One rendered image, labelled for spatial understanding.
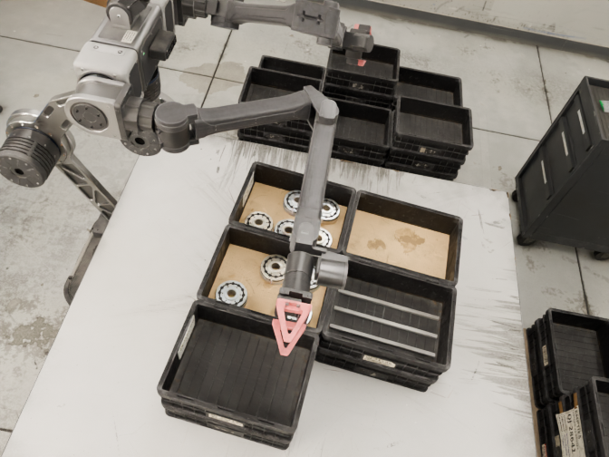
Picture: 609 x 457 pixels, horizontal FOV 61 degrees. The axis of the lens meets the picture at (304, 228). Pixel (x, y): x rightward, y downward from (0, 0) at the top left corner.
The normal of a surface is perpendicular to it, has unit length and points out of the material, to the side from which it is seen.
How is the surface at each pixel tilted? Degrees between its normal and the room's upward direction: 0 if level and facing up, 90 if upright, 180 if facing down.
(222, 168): 0
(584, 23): 90
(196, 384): 0
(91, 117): 90
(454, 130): 0
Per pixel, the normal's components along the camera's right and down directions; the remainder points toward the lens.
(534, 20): -0.15, 0.80
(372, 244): 0.12, -0.57
